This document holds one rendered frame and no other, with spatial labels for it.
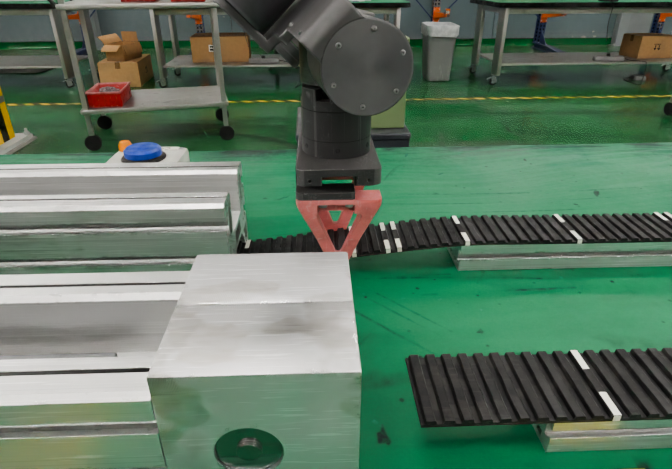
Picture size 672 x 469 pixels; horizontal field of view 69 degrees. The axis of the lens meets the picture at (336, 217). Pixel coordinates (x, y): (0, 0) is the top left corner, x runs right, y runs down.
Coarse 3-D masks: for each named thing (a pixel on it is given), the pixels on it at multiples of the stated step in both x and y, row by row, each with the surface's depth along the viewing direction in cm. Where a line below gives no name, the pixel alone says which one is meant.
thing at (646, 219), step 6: (636, 216) 47; (642, 216) 47; (648, 216) 47; (642, 222) 46; (648, 222) 46; (654, 222) 46; (660, 222) 46; (648, 228) 45; (654, 228) 45; (660, 228) 45; (666, 228) 45; (660, 234) 44; (666, 234) 44; (666, 240) 44
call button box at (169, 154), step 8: (120, 152) 56; (168, 152) 56; (176, 152) 56; (184, 152) 57; (112, 160) 54; (120, 160) 54; (128, 160) 53; (144, 160) 53; (152, 160) 53; (160, 160) 53; (168, 160) 54; (176, 160) 54; (184, 160) 56
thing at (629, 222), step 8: (616, 216) 47; (624, 216) 48; (632, 216) 47; (624, 224) 46; (632, 224) 46; (640, 224) 46; (632, 232) 45; (640, 232) 44; (648, 232) 44; (640, 240) 43; (648, 240) 43; (656, 240) 43
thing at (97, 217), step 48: (0, 192) 44; (48, 192) 44; (96, 192) 44; (144, 192) 45; (192, 192) 45; (240, 192) 46; (0, 240) 38; (48, 240) 38; (96, 240) 39; (144, 240) 39; (192, 240) 39; (240, 240) 48
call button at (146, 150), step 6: (132, 144) 55; (138, 144) 55; (144, 144) 54; (150, 144) 55; (156, 144) 55; (126, 150) 53; (132, 150) 53; (138, 150) 53; (144, 150) 53; (150, 150) 53; (156, 150) 53; (126, 156) 53; (132, 156) 52; (138, 156) 52; (144, 156) 52; (150, 156) 53; (156, 156) 53
